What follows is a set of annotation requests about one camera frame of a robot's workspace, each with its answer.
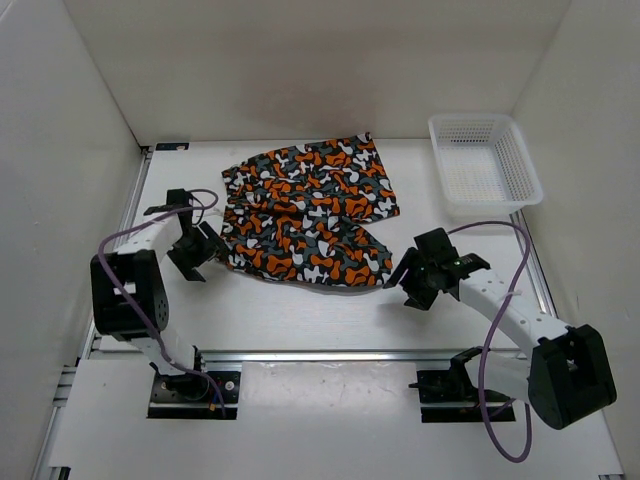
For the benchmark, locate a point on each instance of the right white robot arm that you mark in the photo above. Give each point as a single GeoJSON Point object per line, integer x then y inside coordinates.
{"type": "Point", "coordinates": [563, 374]}

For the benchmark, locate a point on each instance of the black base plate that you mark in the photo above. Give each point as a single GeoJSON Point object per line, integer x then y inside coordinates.
{"type": "Point", "coordinates": [443, 401]}
{"type": "Point", "coordinates": [225, 395]}

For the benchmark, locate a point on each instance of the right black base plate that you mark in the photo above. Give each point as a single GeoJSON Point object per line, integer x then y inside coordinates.
{"type": "Point", "coordinates": [443, 401]}

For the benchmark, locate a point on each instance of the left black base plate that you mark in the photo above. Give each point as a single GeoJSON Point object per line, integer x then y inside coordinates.
{"type": "Point", "coordinates": [225, 395]}

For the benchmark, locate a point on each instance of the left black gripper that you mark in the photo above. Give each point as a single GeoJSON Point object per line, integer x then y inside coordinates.
{"type": "Point", "coordinates": [212, 245]}

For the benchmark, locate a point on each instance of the orange camouflage shorts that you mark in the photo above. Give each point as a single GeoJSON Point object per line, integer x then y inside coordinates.
{"type": "Point", "coordinates": [298, 214]}

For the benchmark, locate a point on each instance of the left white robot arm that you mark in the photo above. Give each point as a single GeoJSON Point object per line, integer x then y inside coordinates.
{"type": "Point", "coordinates": [129, 299]}

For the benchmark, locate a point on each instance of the white perforated plastic basket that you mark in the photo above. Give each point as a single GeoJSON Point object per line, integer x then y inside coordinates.
{"type": "Point", "coordinates": [484, 166]}

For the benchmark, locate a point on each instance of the blue corner label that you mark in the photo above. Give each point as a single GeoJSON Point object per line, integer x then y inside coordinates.
{"type": "Point", "coordinates": [172, 146]}

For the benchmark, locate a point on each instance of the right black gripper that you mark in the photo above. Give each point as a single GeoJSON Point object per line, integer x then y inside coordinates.
{"type": "Point", "coordinates": [421, 299]}

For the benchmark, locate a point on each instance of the front aluminium rail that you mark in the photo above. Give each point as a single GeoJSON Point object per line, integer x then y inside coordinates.
{"type": "Point", "coordinates": [272, 356]}

